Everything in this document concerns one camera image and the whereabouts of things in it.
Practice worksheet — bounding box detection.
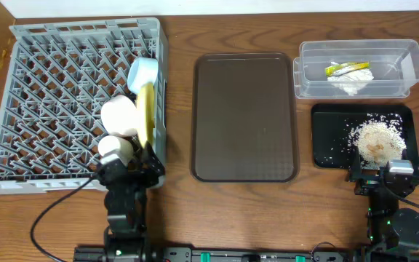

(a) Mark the clear plastic bin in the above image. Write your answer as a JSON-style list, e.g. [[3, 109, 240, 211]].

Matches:
[[293, 39, 419, 99]]

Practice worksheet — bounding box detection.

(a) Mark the white cup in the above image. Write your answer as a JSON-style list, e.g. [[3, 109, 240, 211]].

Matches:
[[98, 135, 134, 167]]

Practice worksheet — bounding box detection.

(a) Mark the brown serving tray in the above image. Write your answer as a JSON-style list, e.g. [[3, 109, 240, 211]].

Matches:
[[190, 52, 300, 183]]

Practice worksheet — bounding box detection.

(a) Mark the grey dishwasher rack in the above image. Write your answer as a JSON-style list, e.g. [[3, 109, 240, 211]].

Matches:
[[0, 17, 169, 194]]

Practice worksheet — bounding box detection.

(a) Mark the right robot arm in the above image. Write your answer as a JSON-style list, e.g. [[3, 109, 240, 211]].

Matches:
[[348, 148, 419, 261]]

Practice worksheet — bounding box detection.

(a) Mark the yellow plate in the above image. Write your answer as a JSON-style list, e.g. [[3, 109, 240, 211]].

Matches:
[[136, 82, 155, 148]]

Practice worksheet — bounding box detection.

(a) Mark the light blue bowl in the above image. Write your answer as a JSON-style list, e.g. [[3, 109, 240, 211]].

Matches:
[[127, 57, 159, 94]]

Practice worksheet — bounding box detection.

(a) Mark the white napkin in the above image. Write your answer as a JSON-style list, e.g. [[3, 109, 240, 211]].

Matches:
[[327, 69, 374, 96]]

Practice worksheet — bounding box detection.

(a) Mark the black tray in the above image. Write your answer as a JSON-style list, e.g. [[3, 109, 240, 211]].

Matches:
[[311, 104, 419, 169]]

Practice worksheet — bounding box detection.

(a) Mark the pink bowl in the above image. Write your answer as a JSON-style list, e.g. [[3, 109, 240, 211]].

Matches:
[[100, 95, 137, 137]]

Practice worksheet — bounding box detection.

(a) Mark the green yellow snack wrapper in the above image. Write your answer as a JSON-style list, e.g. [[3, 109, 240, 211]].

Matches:
[[324, 62, 370, 77]]

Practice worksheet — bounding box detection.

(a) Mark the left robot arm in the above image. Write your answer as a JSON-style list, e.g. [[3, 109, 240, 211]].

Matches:
[[97, 142, 165, 261]]

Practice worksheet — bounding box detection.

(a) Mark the spilled rice food waste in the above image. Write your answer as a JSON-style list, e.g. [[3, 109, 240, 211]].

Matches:
[[353, 122, 407, 170]]

